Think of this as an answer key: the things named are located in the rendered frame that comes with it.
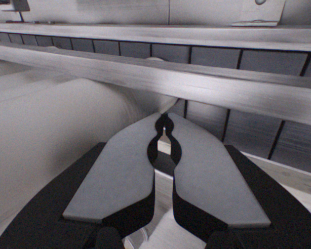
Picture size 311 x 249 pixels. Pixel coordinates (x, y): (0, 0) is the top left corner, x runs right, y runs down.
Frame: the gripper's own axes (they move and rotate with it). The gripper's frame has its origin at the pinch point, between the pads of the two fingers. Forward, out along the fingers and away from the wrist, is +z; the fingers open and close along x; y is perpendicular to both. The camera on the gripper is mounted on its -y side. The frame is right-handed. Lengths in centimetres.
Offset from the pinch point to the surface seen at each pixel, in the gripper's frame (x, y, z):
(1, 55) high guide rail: -13.4, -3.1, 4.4
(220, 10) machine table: 5.0, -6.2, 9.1
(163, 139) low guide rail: -0.1, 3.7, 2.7
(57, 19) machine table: -16.9, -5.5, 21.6
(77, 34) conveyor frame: -10.2, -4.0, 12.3
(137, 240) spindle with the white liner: -4.2, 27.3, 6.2
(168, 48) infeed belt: 0.2, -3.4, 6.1
